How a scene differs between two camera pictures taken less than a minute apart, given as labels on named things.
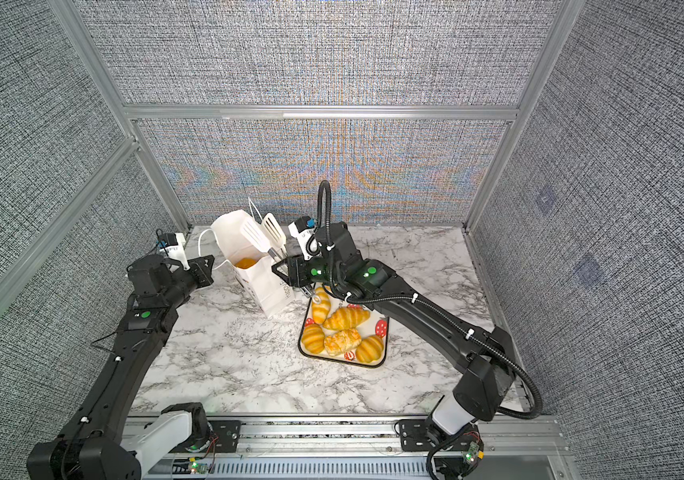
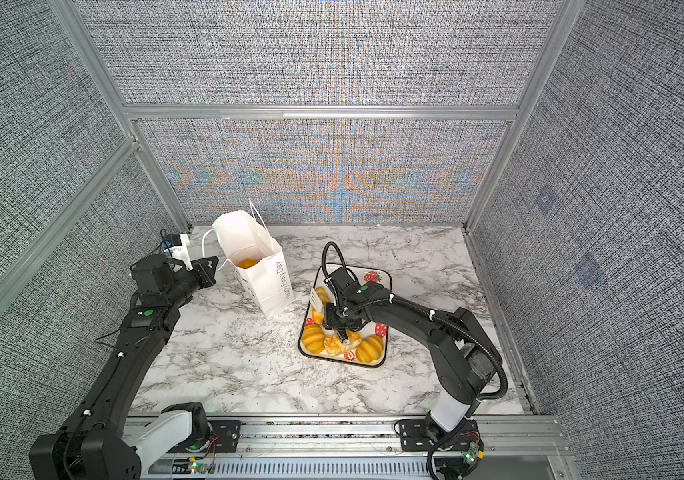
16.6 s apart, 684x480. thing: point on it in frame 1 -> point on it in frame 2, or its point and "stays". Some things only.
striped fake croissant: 321,305 stays
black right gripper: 298,267 -> 330,323
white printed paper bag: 252,265 stays
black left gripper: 201,270 stays
